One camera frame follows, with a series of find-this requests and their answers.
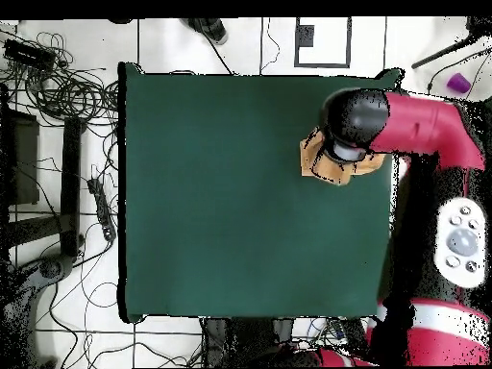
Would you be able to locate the dark flat panel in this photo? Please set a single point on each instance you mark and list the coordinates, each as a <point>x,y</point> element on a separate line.
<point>25,161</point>

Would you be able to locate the purple plastic cup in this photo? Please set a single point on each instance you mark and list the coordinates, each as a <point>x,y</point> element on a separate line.
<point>458,83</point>

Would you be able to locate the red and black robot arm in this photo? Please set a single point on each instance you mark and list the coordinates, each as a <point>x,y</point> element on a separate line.
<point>423,123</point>

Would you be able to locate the black power brick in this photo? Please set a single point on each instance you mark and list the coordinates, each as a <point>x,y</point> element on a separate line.
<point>29,54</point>

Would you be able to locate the black floor bar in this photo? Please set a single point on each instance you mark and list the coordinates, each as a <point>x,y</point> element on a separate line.
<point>71,184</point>

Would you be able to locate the person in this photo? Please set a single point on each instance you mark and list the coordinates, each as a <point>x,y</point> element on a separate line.
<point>211,29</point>

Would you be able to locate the long black power strip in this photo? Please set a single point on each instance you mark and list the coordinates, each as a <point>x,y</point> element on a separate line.
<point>351,330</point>

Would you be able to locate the black tripod leg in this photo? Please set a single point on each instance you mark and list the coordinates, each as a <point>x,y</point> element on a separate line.
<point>442,52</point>

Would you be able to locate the tan terry towel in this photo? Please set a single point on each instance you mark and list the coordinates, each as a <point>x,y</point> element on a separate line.
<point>326,169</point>

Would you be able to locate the grey chair base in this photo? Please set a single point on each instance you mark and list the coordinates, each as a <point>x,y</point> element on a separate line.
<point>52,267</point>

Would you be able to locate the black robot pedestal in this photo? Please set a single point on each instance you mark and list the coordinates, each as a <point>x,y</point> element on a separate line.
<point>246,338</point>

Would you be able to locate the dark green tablecloth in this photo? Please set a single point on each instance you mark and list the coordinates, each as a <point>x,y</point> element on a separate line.
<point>211,192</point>

